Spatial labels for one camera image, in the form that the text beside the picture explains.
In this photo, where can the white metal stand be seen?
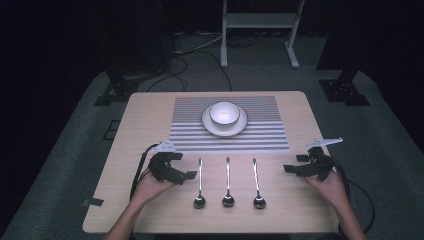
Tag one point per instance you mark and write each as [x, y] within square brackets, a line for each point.
[260, 20]

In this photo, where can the white bowl with dark rim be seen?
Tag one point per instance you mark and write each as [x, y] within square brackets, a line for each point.
[224, 113]

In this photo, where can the metal spoon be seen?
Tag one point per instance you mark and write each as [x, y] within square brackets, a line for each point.
[256, 180]
[228, 180]
[200, 180]

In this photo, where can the white plate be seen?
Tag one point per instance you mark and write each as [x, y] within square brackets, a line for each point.
[225, 130]

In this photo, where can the black tape strip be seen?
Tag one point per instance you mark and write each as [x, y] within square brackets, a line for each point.
[93, 201]

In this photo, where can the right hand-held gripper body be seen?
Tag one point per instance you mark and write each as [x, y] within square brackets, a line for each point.
[316, 165]

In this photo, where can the striped grey placemat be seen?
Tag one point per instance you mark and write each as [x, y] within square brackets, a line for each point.
[260, 136]

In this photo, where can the person's left hand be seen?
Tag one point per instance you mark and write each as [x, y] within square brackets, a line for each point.
[146, 190]

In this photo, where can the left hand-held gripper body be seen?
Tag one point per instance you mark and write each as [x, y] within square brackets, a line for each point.
[163, 168]

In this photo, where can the black stand base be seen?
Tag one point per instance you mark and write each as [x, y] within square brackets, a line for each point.
[345, 90]
[116, 90]

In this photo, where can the person's right hand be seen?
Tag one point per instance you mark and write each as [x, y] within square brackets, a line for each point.
[328, 190]

